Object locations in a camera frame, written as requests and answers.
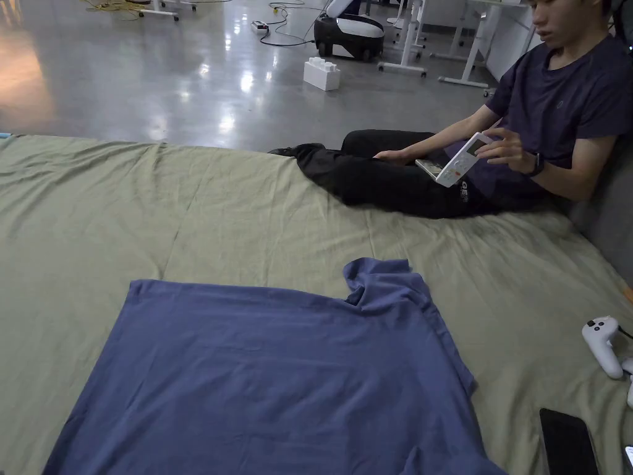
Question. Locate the bed with pale green sheet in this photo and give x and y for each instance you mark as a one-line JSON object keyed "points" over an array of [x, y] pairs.
{"points": [[207, 208]]}

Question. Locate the white foam block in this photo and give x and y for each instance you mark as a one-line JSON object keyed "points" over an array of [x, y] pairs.
{"points": [[321, 74]]}

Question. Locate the white desk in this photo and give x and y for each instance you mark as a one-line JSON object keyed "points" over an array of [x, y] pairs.
{"points": [[413, 34], [474, 44]]}

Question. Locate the white power strip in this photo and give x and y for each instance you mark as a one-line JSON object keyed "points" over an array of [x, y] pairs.
{"points": [[259, 26]]}

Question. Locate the black phone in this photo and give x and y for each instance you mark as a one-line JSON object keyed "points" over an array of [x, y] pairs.
{"points": [[566, 443]]}

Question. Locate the black and white robot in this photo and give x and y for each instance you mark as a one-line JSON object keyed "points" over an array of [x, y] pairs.
{"points": [[351, 29]]}

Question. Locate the white hand controller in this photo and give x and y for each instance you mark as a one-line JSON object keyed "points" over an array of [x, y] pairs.
{"points": [[604, 344]]}

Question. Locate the dark blue shirt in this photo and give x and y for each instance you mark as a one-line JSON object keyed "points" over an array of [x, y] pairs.
{"points": [[267, 376]]}

